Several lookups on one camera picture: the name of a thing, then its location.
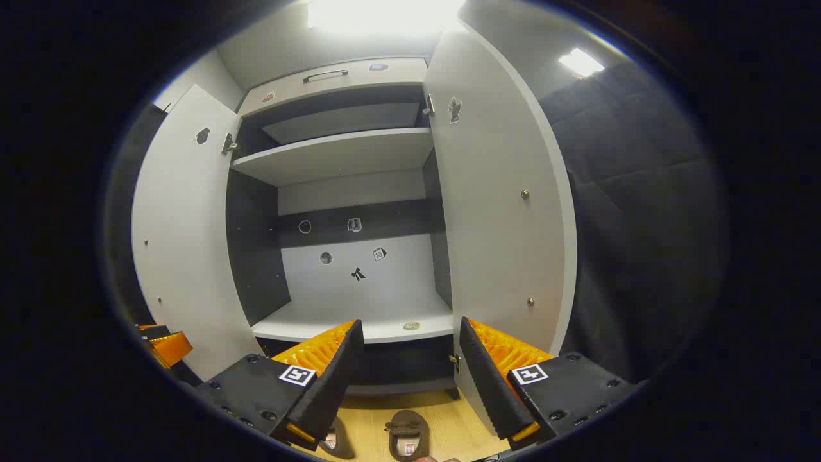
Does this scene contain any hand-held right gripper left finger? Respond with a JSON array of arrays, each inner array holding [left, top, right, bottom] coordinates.
[[196, 319, 365, 452]]

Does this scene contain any ceiling light panel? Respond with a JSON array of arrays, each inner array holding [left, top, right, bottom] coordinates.
[[558, 48, 605, 78], [308, 0, 466, 33]]

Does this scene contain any black backdrop cloth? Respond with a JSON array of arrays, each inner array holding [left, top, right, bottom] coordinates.
[[106, 61, 729, 386]]

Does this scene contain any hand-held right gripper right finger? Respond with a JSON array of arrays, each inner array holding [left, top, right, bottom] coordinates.
[[459, 316, 642, 450]]

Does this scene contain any brown fuzzy shoe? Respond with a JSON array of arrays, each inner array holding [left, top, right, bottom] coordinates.
[[319, 416, 355, 460], [385, 411, 430, 461]]

